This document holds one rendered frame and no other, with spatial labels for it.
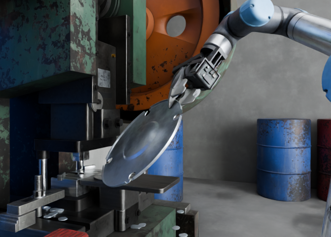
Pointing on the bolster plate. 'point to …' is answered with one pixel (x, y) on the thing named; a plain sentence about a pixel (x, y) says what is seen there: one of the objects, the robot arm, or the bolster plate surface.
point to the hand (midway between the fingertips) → (171, 105)
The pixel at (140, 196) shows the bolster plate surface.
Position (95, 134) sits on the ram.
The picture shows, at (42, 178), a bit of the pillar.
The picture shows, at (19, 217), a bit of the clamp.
